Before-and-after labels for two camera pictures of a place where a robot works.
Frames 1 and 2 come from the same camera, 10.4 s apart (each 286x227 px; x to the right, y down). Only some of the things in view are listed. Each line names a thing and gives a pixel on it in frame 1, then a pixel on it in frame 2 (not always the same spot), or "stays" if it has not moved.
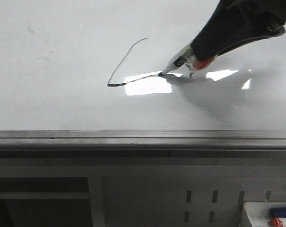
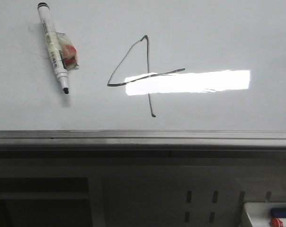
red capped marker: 276,222 stays
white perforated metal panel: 135,187 stays
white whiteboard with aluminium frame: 84,74 stays
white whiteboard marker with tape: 186,57 -> 63,50
